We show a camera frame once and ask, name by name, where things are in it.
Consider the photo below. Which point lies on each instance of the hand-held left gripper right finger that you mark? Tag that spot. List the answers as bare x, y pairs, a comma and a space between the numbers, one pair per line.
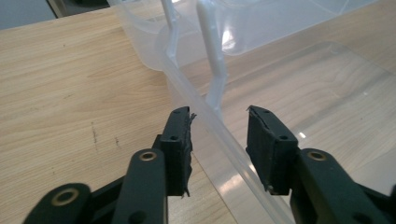
271, 152

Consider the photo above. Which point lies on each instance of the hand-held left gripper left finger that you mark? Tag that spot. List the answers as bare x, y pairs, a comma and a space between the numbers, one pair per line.
177, 149

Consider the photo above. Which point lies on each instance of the clear plastic storage box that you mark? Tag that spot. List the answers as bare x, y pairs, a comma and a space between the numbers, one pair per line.
280, 93

